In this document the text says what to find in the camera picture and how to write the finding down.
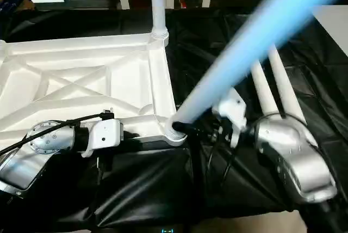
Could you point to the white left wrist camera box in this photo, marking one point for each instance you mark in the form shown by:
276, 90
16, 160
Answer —
106, 135

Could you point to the white plastic table leg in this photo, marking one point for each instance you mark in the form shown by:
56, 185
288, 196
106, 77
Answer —
265, 91
285, 86
159, 7
244, 53

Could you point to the black mat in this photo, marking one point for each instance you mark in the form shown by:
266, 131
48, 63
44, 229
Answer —
163, 184

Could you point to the white plastic table top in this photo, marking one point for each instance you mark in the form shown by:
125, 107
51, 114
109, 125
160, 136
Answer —
81, 80

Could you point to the white flat board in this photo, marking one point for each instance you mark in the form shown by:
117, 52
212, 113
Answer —
334, 23

